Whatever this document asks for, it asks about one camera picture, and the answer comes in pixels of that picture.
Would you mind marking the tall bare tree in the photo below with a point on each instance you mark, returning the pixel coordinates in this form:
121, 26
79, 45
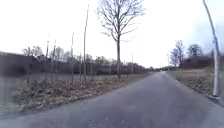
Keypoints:
118, 40

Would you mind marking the row of thin bare saplings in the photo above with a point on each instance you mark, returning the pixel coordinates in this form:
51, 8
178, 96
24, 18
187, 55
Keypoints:
71, 56

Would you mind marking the grey asphalt path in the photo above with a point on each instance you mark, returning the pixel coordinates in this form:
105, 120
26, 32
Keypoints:
146, 103

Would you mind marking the leaf-strewn grass verge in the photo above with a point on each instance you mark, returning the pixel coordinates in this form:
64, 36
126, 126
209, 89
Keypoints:
60, 91

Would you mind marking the dark hedge row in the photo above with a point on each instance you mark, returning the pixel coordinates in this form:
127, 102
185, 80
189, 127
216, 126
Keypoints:
50, 65

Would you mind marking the row of distant trees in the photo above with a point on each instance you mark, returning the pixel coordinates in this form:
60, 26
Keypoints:
186, 53

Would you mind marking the leaf-covered grassy slope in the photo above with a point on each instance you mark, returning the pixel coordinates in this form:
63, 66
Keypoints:
196, 78

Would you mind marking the grey street lamp pole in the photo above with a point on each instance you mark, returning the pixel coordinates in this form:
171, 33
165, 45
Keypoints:
216, 56

